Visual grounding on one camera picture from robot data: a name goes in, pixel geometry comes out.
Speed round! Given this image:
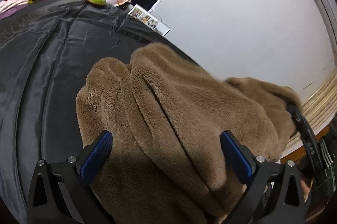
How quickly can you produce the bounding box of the cream curtain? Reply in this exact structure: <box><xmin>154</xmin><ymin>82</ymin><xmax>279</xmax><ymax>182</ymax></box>
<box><xmin>285</xmin><ymin>74</ymin><xmax>337</xmax><ymax>151</ymax></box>

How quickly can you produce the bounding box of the black satin sheet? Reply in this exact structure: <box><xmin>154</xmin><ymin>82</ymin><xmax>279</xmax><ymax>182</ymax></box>
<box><xmin>0</xmin><ymin>0</ymin><xmax>201</xmax><ymax>224</ymax></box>

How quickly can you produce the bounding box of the photo collage frame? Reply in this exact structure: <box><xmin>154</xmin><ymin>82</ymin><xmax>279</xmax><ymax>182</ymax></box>
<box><xmin>128</xmin><ymin>5</ymin><xmax>170</xmax><ymax>37</ymax></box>

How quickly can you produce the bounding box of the brown fleece sweater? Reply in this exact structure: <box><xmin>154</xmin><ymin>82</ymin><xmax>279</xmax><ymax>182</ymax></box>
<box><xmin>76</xmin><ymin>43</ymin><xmax>302</xmax><ymax>223</ymax></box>

